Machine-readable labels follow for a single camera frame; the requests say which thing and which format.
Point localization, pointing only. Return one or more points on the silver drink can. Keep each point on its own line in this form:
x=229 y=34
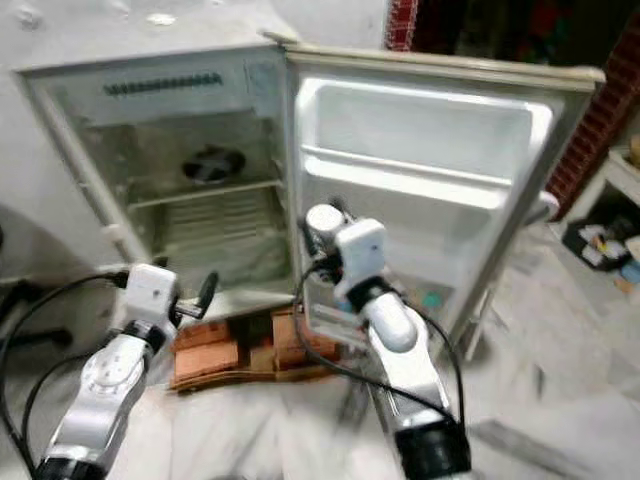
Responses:
x=323 y=220

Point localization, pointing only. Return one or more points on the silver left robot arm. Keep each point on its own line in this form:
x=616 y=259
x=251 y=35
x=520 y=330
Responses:
x=105 y=390

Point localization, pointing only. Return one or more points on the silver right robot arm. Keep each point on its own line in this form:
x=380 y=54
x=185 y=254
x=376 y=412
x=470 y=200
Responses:
x=405 y=350

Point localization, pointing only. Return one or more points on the fridge inner shelf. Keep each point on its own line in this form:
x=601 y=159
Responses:
x=205 y=190

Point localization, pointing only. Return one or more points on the white fridge door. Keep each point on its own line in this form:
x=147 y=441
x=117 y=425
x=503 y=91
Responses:
x=450 y=240

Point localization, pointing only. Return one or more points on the black round fridge item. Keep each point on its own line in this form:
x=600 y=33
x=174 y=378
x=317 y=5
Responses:
x=212 y=163

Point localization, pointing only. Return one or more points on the white small fridge body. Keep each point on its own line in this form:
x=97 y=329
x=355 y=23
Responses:
x=65 y=150

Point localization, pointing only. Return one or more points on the blue item in door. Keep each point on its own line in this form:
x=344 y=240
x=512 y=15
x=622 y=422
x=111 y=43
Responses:
x=350 y=301

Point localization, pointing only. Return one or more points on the red brick stack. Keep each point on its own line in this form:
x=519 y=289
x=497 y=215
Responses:
x=230 y=355

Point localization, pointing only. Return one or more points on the teal item in door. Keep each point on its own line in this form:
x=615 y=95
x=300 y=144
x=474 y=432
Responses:
x=431 y=298

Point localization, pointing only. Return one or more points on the black office chair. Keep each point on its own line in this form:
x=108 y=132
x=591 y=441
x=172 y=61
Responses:
x=20 y=295

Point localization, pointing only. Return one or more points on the black bin with items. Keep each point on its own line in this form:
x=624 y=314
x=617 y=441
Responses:
x=598 y=245

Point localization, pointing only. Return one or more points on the white shelf unit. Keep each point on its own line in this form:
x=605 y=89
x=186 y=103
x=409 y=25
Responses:
x=610 y=180

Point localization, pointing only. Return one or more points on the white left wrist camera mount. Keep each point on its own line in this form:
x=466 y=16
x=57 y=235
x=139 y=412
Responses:
x=155 y=292

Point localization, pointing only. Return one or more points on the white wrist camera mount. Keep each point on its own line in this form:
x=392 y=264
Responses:
x=155 y=292
x=362 y=252

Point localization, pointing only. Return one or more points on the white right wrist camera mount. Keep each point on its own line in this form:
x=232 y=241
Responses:
x=362 y=252

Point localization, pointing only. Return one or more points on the white door shelf rail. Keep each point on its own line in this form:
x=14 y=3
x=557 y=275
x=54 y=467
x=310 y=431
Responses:
x=410 y=175

